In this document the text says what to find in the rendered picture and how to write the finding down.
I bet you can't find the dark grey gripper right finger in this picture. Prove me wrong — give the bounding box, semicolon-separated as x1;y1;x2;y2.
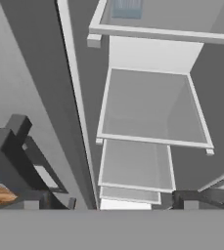
171;187;224;211

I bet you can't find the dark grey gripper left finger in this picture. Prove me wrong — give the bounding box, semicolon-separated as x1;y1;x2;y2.
5;189;77;211

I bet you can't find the white-framed glass fridge shelf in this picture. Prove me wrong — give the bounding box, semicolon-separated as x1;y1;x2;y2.
86;0;224;49
95;66;215;156
98;139;177;193
99;185;162;206

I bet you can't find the grey fridge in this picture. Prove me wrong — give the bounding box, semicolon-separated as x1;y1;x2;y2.
67;0;224;211

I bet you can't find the grey fridge door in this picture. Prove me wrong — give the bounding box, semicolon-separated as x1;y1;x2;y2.
0;0;100;210

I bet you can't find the pale blue milk carton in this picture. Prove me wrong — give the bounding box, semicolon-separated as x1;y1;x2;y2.
111;0;143;20

